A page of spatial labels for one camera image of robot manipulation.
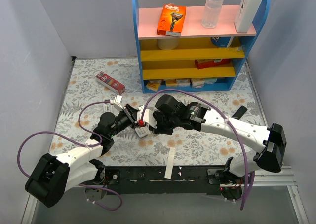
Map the white slim battery cover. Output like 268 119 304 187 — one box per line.
164 147 175 179

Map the black slim remote control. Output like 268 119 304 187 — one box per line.
232 105 248 120

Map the white slim remote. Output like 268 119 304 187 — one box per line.
138 105 145 111

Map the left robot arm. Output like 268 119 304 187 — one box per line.
25 104 141 207

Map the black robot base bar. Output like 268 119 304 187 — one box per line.
87 165 245 199

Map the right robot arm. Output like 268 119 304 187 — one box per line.
152 94 287 183

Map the large white remote control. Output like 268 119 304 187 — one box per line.
103 103 113 113

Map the small white remote control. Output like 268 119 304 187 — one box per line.
135 127 150 138

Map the yellow sponge pack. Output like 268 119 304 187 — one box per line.
146 79 162 92

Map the red white toothpaste box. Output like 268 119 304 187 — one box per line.
95 71 125 95

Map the red snack box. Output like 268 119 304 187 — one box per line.
195 59 231 69

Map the blue yellow wooden shelf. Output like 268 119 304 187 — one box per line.
132 0 271 93

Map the blue paper cup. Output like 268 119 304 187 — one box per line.
211 36 234 48

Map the orange razor box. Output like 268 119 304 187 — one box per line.
157 4 186 37

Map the clear plastic bottle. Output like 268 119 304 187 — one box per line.
201 0 224 29

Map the white plastic bottle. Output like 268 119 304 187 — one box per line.
234 0 262 33

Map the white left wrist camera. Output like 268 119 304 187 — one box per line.
104 95 123 111

